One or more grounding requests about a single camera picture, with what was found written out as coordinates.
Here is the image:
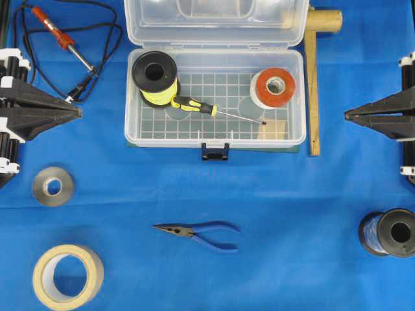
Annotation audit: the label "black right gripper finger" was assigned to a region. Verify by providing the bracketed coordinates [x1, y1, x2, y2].
[344, 89, 414, 117]
[345, 115, 414, 140]

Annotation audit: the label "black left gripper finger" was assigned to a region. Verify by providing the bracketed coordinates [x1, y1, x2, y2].
[1, 78, 80, 114]
[1, 111, 81, 141]

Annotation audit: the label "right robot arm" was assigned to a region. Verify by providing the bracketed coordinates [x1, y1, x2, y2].
[344, 52, 414, 183]

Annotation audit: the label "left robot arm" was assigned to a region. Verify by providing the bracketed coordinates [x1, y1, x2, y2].
[1, 48, 82, 187]

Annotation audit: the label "yellow black screwdriver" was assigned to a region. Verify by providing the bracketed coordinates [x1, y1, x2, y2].
[171, 95, 267, 125]

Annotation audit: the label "clear plastic toolbox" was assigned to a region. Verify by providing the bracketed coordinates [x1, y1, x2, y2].
[124, 1, 309, 157]

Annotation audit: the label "grey tape roll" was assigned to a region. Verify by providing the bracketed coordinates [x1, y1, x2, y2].
[32, 167, 75, 207]

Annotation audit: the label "red soldering iron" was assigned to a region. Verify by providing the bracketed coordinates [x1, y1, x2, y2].
[31, 6, 94, 72]

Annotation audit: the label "wooden mallet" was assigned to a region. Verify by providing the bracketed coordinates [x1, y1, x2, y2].
[303, 7, 343, 156]

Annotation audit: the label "small wooden block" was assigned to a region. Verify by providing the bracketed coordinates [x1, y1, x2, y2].
[257, 120, 289, 140]

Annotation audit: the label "red tape roll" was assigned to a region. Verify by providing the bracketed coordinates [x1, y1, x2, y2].
[250, 67, 296, 109]

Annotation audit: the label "beige masking tape roll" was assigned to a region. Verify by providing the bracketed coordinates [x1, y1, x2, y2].
[32, 244, 104, 310]

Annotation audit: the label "blue table cloth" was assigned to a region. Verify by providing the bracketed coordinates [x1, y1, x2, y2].
[1, 1, 414, 310]

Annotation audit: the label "blue needle-nose pliers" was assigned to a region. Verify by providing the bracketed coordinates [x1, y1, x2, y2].
[152, 220, 241, 254]

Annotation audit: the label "blue wire spool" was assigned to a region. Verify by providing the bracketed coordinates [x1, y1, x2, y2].
[358, 209, 414, 258]

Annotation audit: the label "black soldering iron cable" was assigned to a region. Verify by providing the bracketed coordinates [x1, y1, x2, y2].
[12, 0, 120, 104]

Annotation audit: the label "yellow wire spool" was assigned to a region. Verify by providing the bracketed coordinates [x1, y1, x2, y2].
[131, 51, 180, 108]

